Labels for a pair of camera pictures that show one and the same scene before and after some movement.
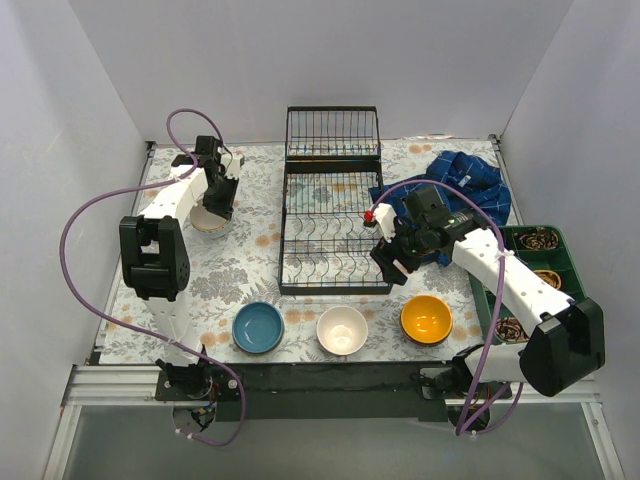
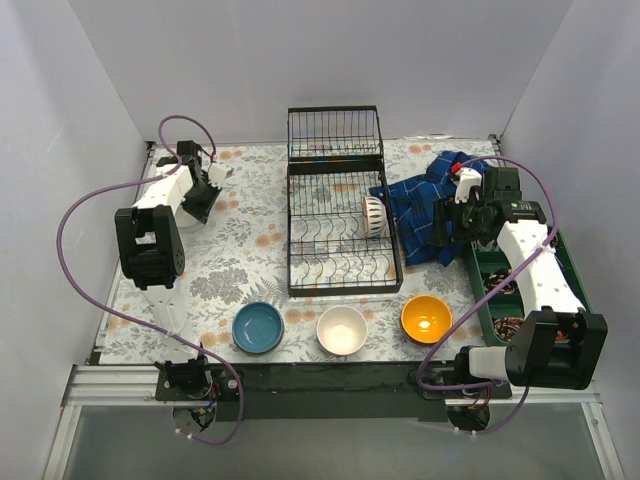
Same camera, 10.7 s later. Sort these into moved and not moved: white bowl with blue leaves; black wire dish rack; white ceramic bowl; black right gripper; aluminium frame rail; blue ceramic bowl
Moved: black right gripper; white bowl with blue leaves
Not moved: black wire dish rack; aluminium frame rail; blue ceramic bowl; white ceramic bowl
